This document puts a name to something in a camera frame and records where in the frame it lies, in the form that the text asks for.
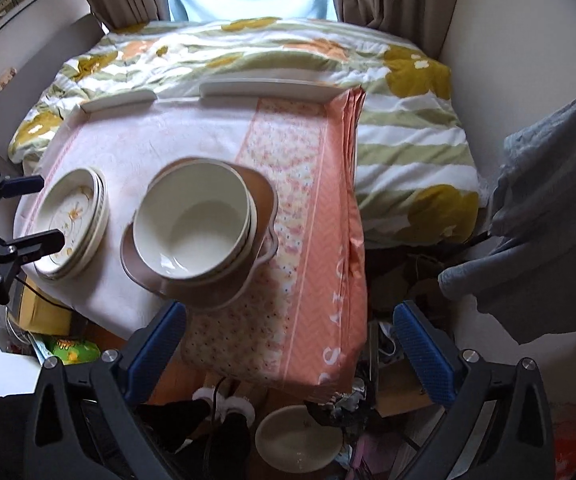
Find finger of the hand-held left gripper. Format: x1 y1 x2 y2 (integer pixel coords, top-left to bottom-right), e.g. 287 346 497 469
0 230 64 306
0 172 43 223

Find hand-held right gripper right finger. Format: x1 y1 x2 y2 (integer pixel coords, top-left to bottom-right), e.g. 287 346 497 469
393 300 554 480

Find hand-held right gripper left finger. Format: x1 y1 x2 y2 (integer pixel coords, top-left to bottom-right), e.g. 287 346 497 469
24 301 189 480

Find small printed cream plate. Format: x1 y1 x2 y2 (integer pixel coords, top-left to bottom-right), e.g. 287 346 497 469
38 169 99 275

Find large cream plate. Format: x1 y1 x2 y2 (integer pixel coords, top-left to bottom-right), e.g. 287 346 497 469
34 170 112 282

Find large white plate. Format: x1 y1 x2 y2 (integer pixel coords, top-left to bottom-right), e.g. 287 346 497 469
34 167 106 279

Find cream bowl with duck print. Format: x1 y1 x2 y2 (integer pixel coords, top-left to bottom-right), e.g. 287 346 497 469
132 161 252 281

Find plain cream bowl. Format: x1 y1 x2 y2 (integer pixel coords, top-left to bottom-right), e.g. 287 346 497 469
148 159 259 283

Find pink heart-shaped bowl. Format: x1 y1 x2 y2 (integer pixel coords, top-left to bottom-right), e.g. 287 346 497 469
119 157 279 311

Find cardboard box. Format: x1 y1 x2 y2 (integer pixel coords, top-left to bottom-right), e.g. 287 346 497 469
378 355 449 418

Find black furry slipper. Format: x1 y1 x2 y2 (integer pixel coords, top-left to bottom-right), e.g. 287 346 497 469
140 387 213 453
213 392 256 480

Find green yellow packet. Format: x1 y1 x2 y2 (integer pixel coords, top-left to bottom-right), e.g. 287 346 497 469
42 335 101 366

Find pink printed tablecloth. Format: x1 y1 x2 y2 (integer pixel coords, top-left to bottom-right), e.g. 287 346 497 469
12 91 369 403

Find white rectangular tray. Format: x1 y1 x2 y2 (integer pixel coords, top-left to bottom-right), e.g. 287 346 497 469
80 91 157 115
199 78 349 104

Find grey cloth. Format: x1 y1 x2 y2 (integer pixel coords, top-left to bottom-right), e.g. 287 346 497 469
438 90 576 346

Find floral quilt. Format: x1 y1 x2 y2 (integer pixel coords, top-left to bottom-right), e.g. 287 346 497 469
8 16 481 253

